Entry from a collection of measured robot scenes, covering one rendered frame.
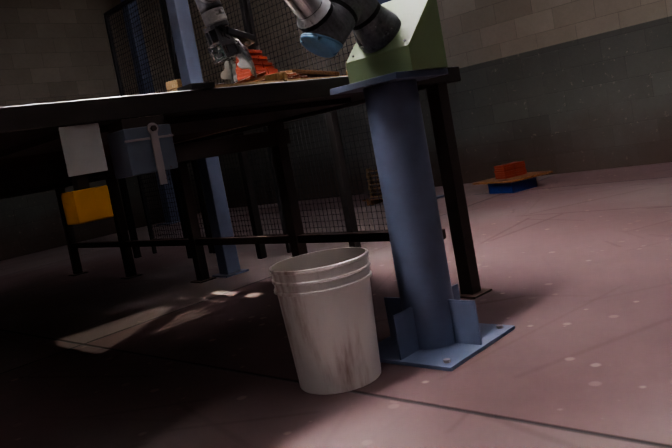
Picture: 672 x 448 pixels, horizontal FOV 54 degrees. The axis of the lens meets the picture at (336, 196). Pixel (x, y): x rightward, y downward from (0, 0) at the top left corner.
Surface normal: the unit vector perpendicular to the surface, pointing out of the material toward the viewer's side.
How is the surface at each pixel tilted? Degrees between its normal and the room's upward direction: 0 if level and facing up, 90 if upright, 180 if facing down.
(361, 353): 93
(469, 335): 90
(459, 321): 90
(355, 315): 93
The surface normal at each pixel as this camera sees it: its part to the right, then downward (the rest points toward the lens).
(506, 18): -0.68, 0.18
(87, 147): 0.68, -0.07
